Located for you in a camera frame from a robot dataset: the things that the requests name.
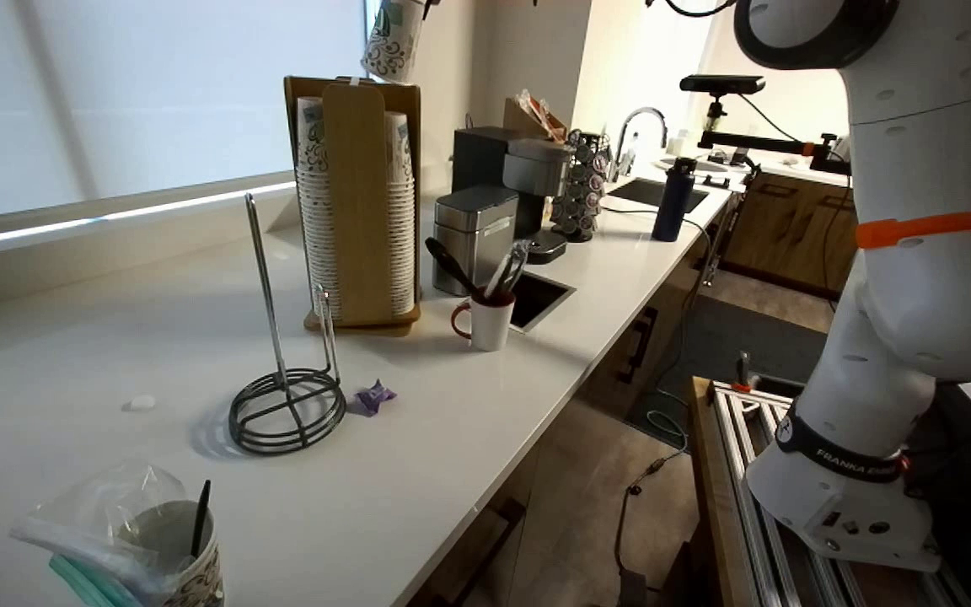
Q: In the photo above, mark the black tumbler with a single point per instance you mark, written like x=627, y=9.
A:
x=671, y=200

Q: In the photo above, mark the steel box with label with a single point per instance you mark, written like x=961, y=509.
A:
x=473, y=232

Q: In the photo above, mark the clear plastic utensil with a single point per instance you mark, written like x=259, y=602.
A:
x=503, y=275

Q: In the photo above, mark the black camera on stand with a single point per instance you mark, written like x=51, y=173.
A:
x=722, y=87

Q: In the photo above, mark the white mug red inside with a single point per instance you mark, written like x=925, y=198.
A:
x=489, y=324

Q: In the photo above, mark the counter sink basin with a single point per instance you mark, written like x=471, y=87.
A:
x=654, y=192

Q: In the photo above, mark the printed paper cup with bag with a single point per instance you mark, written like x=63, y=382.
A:
x=167, y=540

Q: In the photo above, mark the wooden knife block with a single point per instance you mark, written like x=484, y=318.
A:
x=534, y=115

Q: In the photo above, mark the teal plastic item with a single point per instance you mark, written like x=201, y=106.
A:
x=82, y=579

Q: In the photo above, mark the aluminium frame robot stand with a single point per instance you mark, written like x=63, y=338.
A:
x=732, y=473

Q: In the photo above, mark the small white scrap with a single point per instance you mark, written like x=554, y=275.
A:
x=139, y=401

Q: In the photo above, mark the coffee pod carousel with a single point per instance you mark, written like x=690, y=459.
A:
x=580, y=187

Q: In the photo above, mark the clear plastic bag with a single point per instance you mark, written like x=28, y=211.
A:
x=82, y=527

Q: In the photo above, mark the purple candy wrapper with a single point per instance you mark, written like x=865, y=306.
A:
x=371, y=395

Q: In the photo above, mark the grey coffee machine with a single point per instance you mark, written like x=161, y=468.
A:
x=506, y=171

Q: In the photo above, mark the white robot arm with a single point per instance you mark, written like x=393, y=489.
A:
x=925, y=291

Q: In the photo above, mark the chrome faucet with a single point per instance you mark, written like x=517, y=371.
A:
x=636, y=123

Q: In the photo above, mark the wooden cabinet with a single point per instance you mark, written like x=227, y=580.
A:
x=792, y=232

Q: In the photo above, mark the black stirrer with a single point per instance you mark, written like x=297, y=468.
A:
x=201, y=520

